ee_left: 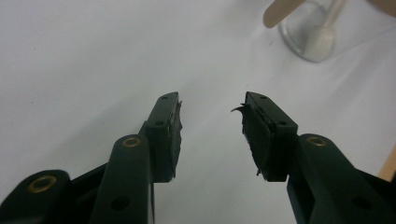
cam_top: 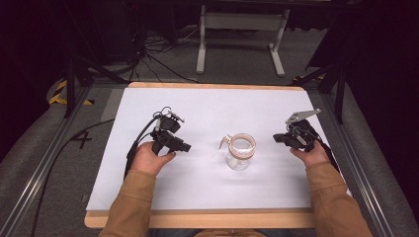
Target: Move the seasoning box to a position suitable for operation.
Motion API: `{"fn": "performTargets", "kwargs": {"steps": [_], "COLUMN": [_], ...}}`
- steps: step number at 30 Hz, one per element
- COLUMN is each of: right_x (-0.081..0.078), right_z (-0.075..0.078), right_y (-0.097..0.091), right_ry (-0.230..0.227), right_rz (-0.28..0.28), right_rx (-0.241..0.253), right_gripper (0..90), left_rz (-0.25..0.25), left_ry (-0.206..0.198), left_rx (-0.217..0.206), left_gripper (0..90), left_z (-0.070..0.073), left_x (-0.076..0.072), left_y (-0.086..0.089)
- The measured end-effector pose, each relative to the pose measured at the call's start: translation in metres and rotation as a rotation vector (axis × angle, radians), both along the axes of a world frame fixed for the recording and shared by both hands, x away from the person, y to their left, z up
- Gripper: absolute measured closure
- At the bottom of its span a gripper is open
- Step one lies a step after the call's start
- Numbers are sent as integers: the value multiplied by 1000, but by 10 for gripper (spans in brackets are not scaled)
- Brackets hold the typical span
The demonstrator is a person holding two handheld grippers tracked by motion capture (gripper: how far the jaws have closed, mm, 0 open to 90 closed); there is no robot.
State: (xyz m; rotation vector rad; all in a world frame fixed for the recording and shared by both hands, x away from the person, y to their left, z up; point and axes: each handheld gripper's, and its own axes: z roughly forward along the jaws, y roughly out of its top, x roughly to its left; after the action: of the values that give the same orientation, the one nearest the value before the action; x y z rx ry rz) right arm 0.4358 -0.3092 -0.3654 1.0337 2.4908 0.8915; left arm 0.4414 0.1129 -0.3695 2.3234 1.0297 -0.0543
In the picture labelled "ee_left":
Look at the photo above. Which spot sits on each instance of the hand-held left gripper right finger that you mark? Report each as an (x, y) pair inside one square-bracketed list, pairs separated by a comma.
[(274, 143)]

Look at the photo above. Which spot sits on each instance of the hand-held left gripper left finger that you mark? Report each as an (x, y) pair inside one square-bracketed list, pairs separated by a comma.
[(162, 137)]

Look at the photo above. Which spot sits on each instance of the clear glass cup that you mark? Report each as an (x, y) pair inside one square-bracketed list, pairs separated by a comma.
[(308, 34)]

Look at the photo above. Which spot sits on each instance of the white plastic spoon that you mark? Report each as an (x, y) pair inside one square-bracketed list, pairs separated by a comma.
[(323, 37)]

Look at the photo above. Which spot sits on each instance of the wooden spatula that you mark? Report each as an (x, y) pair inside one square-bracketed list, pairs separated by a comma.
[(280, 11)]

